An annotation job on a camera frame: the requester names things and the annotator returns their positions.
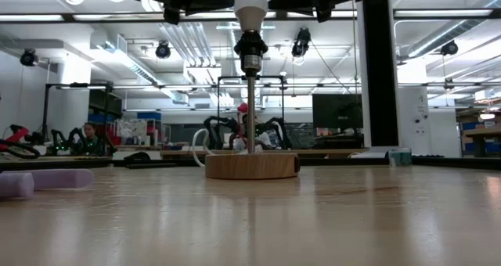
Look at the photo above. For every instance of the black and white tower post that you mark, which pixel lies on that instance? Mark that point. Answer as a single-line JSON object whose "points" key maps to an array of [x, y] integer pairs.
{"points": [[377, 82]]}

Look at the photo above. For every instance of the black aluminium table frame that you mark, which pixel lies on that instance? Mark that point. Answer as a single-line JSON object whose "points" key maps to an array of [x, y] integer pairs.
{"points": [[450, 162]]}

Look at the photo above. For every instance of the wooden shelf unit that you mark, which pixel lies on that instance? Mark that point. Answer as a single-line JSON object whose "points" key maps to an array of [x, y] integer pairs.
{"points": [[481, 133]]}

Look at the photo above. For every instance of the blue storage bin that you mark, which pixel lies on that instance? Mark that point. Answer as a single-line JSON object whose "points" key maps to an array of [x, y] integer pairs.
{"points": [[148, 116]]}

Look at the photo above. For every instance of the black monitor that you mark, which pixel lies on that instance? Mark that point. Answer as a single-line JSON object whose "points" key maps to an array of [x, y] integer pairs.
{"points": [[336, 111]]}

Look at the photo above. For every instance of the person at background station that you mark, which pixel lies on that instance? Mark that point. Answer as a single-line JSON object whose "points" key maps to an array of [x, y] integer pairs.
{"points": [[265, 140]]}

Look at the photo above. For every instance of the white lightbulb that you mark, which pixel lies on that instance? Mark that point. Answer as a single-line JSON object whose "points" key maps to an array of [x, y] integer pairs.
{"points": [[250, 4]]}

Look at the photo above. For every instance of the black crossbar with light strips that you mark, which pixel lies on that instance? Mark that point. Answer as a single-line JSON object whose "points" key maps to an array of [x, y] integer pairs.
{"points": [[117, 16]]}

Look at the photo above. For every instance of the red black background robot arm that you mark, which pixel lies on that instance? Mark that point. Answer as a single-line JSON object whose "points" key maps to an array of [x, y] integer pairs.
{"points": [[15, 137]]}

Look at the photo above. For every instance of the black background robot arm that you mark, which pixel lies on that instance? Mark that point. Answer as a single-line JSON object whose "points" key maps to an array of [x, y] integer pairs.
{"points": [[219, 127], [280, 129], [66, 139]]}

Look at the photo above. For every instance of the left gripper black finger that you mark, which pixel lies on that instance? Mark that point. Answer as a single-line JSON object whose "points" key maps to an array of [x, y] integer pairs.
{"points": [[207, 0]]}

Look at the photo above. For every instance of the wooden base table lamp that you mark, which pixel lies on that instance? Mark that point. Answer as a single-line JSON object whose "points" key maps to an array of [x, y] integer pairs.
{"points": [[252, 166]]}

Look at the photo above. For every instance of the tan desk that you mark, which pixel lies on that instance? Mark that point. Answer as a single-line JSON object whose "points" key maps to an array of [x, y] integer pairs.
{"points": [[180, 153]]}

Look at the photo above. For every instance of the seated person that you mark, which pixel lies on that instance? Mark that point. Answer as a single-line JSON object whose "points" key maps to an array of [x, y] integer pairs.
{"points": [[90, 137]]}

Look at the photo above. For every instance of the black background station frame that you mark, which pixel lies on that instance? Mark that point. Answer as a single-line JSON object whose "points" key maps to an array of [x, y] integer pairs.
{"points": [[235, 77], [78, 86]]}

